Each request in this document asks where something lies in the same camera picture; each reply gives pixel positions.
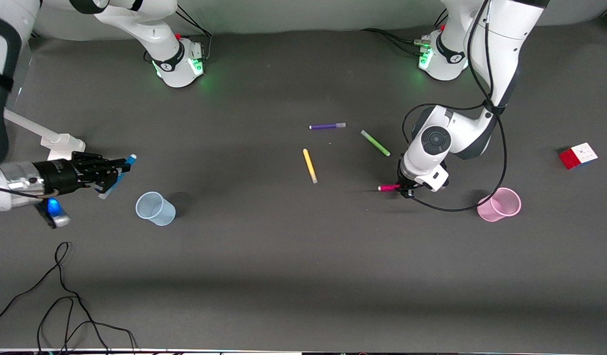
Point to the blue marker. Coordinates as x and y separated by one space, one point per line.
127 161

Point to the blue plastic cup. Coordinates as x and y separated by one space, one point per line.
154 209

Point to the white stand with pole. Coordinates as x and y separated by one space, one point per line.
67 143

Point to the rubik's cube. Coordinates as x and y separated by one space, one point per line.
578 156

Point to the pink plastic cup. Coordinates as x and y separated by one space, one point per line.
500 206

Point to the pink marker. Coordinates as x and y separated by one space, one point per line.
387 188

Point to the yellow marker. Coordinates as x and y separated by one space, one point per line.
310 166

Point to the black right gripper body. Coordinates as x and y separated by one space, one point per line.
60 176

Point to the purple marker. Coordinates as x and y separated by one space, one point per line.
327 126

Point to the green marker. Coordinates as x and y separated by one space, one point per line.
375 143

